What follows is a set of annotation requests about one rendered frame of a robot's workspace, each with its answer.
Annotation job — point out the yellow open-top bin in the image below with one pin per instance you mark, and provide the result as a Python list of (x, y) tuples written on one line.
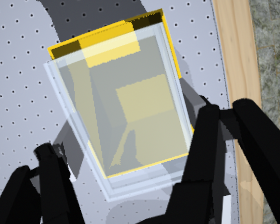
[(134, 23)]

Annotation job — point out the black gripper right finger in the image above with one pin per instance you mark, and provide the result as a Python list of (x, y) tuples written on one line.
[(198, 198)]

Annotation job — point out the light grey base plate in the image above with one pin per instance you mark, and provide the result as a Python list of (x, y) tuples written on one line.
[(31, 114)]

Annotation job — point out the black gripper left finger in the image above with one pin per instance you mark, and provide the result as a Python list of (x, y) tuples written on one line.
[(58, 201)]

